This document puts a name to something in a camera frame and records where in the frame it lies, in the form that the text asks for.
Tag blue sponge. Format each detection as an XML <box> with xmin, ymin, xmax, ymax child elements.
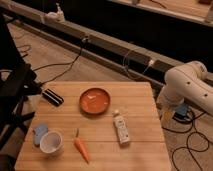
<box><xmin>33</xmin><ymin>124</ymin><xmax>48</xmax><ymax>146</ymax></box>

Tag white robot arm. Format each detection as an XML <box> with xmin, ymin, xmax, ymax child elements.
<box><xmin>157</xmin><ymin>61</ymin><xmax>213</xmax><ymax>115</ymax></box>

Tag orange toy carrot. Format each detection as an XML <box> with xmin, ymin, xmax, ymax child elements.
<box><xmin>74</xmin><ymin>130</ymin><xmax>90</xmax><ymax>164</ymax></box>

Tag black camera tripod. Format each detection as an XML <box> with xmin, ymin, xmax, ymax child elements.
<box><xmin>0</xmin><ymin>12</ymin><xmax>41</xmax><ymax>150</ymax></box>

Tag white plastic bottle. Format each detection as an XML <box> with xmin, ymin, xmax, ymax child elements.
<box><xmin>113</xmin><ymin>110</ymin><xmax>130</xmax><ymax>145</ymax></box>

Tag orange ceramic bowl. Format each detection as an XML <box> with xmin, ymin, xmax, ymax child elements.
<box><xmin>79</xmin><ymin>88</ymin><xmax>110</xmax><ymax>115</ymax></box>

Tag grey metal rail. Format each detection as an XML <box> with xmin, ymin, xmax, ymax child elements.
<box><xmin>0</xmin><ymin>0</ymin><xmax>213</xmax><ymax>86</ymax></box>

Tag black floor cable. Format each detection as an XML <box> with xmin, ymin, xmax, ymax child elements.
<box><xmin>14</xmin><ymin>36</ymin><xmax>89</xmax><ymax>85</ymax></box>

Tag black rectangular box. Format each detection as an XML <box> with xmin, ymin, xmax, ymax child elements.
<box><xmin>42</xmin><ymin>89</ymin><xmax>64</xmax><ymax>107</ymax></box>

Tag white ceramic cup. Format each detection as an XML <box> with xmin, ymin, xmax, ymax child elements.
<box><xmin>40</xmin><ymin>131</ymin><xmax>63</xmax><ymax>155</ymax></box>

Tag black cables at right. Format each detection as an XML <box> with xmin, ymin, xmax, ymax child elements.
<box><xmin>161</xmin><ymin>108</ymin><xmax>213</xmax><ymax>171</ymax></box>

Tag blue box on floor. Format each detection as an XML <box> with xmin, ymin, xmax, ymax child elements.
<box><xmin>174</xmin><ymin>103</ymin><xmax>189</xmax><ymax>120</ymax></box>

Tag white device on rail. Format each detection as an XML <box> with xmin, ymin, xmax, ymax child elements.
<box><xmin>45</xmin><ymin>4</ymin><xmax>65</xmax><ymax>22</ymax></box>

